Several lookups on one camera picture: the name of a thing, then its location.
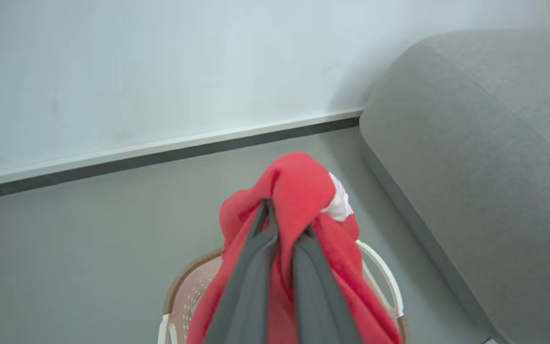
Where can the red clothing item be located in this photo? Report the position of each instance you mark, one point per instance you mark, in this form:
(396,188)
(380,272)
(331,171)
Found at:
(299,186)

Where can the white and black baseboard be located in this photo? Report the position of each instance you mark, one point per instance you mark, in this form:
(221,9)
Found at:
(160,152)

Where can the white perforated plastic laundry basket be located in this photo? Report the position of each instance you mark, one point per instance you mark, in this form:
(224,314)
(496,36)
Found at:
(191,294)

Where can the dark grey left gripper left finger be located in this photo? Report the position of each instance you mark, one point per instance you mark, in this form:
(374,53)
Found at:
(244,296)

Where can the grey fabric sofa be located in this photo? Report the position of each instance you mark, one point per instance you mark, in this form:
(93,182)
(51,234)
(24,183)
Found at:
(485,167)

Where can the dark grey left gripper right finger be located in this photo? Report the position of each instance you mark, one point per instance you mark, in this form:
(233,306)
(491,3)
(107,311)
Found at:
(320,306)

